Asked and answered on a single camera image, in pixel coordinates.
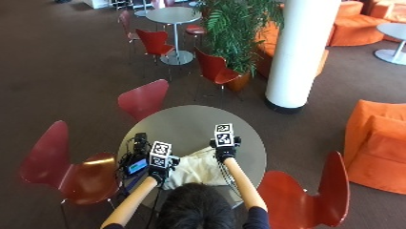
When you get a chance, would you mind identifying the black cable along left forearm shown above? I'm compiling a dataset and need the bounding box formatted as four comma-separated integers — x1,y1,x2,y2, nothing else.
146,186,164,229

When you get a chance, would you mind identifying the red round stool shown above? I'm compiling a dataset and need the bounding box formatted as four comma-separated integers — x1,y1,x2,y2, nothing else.
184,24,210,49

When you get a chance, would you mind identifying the red chair with curved back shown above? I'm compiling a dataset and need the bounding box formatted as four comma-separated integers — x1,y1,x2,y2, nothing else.
118,78,171,123

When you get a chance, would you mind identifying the round grey pedestal table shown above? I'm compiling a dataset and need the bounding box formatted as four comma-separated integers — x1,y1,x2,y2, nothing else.
146,6,204,67

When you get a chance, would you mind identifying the black cable bundle at device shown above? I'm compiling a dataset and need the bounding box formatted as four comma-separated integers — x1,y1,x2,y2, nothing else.
118,136,138,179

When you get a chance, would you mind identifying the grey pedestal table with white base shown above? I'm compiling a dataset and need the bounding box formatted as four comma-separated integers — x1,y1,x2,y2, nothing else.
373,22,406,67

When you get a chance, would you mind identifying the white marker cube on left glove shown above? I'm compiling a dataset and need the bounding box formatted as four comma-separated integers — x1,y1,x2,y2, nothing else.
150,140,175,168

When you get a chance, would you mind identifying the round orange sofa seat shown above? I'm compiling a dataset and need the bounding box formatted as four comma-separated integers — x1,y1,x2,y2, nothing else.
327,13,389,48

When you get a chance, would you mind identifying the green potted palm plant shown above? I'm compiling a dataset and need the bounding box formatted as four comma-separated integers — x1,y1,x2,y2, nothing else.
198,0,286,76

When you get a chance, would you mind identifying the white cabinet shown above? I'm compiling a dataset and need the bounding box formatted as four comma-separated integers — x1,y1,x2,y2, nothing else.
82,0,112,10

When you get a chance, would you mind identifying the white marker cube on right glove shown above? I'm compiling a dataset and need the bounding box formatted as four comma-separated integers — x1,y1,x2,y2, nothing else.
214,122,236,149

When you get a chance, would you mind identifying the person's right hand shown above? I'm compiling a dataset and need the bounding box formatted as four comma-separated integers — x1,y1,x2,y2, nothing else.
210,136,243,163

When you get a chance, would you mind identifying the black recording device with screen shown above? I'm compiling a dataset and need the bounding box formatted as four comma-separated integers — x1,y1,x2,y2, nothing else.
124,132,152,177

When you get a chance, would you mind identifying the red chair with metal legs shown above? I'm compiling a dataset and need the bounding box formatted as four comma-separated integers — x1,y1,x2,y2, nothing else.
135,28,176,65
194,47,244,101

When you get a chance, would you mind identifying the cream cloth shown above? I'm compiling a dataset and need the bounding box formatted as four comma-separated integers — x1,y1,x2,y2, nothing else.
163,146,232,191

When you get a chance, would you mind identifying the dark red thin chair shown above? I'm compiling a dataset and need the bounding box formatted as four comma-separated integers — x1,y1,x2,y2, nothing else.
118,9,143,44

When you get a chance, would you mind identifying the red-orange wooden chair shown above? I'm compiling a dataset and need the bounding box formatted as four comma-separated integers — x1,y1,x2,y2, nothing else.
258,150,352,229

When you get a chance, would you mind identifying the dark red wooden chair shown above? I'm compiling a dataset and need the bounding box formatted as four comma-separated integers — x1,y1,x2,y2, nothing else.
18,119,124,220

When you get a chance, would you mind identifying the orange upholstered bench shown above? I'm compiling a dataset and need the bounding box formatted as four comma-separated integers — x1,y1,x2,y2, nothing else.
255,21,331,80

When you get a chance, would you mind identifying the large orange armchair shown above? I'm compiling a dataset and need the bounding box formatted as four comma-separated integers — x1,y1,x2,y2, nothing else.
343,98,406,196

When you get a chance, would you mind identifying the small grey pedestal table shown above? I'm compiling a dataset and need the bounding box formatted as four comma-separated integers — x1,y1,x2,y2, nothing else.
134,0,155,18

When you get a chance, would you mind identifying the person's dark blue shirt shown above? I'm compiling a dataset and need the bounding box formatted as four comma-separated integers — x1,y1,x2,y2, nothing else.
100,205,272,229

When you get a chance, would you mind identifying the white marker cube on glove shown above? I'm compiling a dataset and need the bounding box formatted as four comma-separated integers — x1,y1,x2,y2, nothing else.
150,140,175,168
214,122,236,149

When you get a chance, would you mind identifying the metal wire rack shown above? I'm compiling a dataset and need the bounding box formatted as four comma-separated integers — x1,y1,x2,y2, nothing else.
111,0,134,10

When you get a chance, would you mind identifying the orange plant pot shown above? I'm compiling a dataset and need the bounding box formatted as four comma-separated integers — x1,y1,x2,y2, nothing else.
224,71,255,94

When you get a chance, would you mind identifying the person's left hand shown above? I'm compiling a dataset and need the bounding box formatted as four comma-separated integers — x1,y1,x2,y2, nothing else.
147,155,182,188

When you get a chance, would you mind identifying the black cable along forearm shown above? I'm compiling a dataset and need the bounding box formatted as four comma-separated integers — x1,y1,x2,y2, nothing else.
146,186,164,229
216,158,244,198

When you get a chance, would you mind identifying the white round pillar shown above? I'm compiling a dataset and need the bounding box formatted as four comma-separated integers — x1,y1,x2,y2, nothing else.
264,0,343,115

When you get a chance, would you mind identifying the black cable along right forearm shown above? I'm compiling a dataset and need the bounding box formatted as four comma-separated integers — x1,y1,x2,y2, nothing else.
216,158,244,198

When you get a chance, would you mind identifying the orange sofa cushion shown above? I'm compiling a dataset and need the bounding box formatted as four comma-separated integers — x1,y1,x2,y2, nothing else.
368,0,406,24

